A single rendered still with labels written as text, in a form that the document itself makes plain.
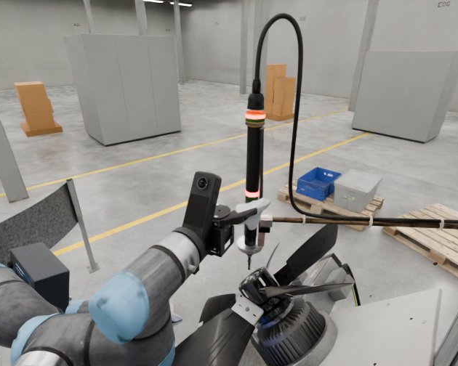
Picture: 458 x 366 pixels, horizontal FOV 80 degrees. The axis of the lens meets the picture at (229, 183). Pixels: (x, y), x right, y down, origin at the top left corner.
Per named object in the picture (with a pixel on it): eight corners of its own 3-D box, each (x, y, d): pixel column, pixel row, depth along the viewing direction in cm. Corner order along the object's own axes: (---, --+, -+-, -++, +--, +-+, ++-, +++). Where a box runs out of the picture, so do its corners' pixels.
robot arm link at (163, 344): (115, 338, 47) (102, 293, 42) (179, 335, 48) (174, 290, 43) (97, 389, 40) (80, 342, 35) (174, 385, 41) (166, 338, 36)
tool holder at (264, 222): (269, 239, 78) (271, 210, 74) (270, 255, 71) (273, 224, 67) (238, 237, 78) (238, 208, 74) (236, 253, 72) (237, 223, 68)
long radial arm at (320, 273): (322, 327, 93) (300, 298, 95) (306, 330, 99) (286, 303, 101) (349, 278, 114) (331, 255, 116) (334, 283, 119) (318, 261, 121)
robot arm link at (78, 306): (79, 311, 92) (73, 293, 89) (111, 312, 92) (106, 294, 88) (66, 332, 85) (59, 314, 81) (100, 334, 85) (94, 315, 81)
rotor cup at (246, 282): (295, 288, 95) (272, 258, 97) (284, 313, 83) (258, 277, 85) (265, 305, 102) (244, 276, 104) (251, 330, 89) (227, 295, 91)
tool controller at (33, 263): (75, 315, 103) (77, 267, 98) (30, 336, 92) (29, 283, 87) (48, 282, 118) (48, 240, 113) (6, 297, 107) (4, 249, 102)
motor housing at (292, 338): (295, 328, 106) (274, 300, 108) (342, 319, 90) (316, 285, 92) (263, 377, 90) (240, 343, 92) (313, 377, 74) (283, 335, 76)
